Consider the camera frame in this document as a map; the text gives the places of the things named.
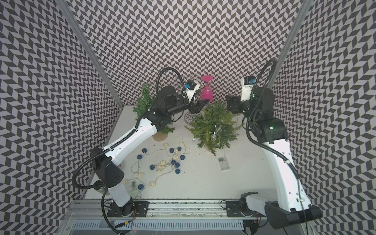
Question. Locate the light green christmas tree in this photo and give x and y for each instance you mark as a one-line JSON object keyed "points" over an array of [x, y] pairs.
{"points": [[214, 126]]}

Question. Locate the garland battery box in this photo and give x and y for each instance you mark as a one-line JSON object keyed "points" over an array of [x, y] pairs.
{"points": [[132, 185]]}

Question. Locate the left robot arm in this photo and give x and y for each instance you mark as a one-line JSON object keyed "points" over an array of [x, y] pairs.
{"points": [[106, 161]]}

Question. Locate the blue and white ball garland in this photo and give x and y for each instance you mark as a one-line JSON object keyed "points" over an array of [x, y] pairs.
{"points": [[170, 164]]}

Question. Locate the clear battery box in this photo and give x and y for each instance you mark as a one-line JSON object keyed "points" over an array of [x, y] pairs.
{"points": [[223, 163]]}

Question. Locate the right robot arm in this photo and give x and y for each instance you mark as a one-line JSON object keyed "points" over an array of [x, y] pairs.
{"points": [[291, 205]]}

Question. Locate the metal front rail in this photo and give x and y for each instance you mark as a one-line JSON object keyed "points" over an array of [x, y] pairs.
{"points": [[162, 215]]}

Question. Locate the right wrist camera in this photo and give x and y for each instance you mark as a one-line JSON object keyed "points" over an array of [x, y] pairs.
{"points": [[247, 84]]}

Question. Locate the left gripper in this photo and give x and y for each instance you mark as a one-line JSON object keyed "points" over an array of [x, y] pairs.
{"points": [[197, 108]]}

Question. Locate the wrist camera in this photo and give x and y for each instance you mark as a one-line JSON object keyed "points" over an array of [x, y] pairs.
{"points": [[247, 84], [190, 89]]}

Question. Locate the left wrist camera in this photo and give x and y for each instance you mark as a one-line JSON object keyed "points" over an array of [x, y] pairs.
{"points": [[190, 89]]}

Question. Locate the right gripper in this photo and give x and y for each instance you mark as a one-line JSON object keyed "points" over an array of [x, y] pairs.
{"points": [[234, 104]]}

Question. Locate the chrome wire glass rack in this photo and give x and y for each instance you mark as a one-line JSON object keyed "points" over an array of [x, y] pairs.
{"points": [[188, 118]]}

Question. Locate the pink plastic wine glass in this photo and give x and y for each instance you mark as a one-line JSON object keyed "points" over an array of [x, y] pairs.
{"points": [[207, 92]]}

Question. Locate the dark green small christmas tree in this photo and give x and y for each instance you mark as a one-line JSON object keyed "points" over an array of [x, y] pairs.
{"points": [[144, 102]]}

